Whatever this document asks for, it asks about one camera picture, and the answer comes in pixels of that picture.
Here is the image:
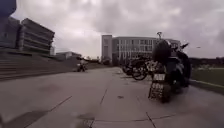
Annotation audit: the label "grey kerb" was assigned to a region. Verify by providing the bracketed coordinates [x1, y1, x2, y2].
[188, 78, 224, 96]

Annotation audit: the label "row of parked two-wheelers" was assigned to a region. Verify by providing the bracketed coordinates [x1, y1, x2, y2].
[121, 55, 158, 82]

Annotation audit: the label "black motor scooter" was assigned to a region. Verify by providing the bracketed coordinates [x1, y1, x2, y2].
[147, 39, 193, 104]

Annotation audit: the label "small vehicle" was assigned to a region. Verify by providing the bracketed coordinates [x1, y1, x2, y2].
[76, 59, 88, 73]

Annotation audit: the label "grey paved plaza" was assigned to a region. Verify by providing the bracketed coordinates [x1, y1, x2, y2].
[0, 66, 224, 128]

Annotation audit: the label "grey tiered building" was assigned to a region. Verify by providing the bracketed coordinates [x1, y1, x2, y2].
[0, 16, 56, 56]

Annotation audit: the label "green grass field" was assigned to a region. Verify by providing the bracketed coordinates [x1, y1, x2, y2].
[190, 67, 224, 87]

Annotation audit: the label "low grey building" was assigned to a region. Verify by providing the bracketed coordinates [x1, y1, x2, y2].
[55, 50, 83, 61]

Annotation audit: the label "pale grey office building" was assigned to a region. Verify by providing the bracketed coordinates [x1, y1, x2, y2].
[101, 34, 182, 65]

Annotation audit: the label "street lamp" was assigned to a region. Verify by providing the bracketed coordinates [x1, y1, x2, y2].
[156, 31, 164, 41]

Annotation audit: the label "wide grey stone steps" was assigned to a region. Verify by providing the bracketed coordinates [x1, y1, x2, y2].
[0, 49, 101, 82]

